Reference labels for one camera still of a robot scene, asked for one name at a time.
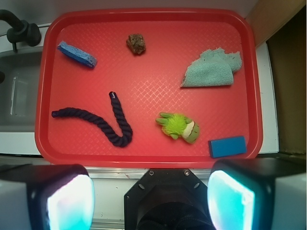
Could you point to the red plastic tray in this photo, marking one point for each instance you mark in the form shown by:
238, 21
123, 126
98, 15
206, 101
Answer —
146, 85

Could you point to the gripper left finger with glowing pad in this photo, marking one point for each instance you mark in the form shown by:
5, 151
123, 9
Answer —
46, 197

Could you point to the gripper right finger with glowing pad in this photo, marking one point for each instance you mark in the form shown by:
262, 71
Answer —
258, 194

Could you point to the grey sink basin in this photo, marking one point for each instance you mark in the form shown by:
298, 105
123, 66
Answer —
19, 76

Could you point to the brown rock-like lump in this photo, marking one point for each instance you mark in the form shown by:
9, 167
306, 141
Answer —
136, 43

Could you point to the black sink faucet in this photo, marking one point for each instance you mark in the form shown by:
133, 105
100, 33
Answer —
20, 31

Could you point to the blue sponge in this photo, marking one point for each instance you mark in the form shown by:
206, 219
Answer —
77, 54

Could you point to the light teal folded cloth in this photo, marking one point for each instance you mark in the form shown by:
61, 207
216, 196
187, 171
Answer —
213, 68

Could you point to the green spiky monster toy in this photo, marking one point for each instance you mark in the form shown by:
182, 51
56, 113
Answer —
177, 126

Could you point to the blue rectangular block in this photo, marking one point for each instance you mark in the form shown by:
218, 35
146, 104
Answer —
227, 147

